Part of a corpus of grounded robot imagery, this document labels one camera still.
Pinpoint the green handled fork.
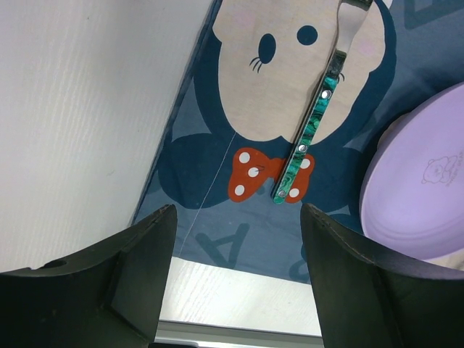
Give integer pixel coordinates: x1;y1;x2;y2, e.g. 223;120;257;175
271;0;372;204

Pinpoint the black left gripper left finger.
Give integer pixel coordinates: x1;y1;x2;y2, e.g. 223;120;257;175
1;205;177;347

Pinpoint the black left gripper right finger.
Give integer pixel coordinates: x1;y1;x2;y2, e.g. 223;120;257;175
300;204;463;347

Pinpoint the purple plastic plate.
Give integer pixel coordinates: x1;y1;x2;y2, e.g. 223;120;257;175
360;83;463;270

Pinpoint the blue cartoon mouse placemat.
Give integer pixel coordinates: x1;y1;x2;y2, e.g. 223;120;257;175
136;1;463;283

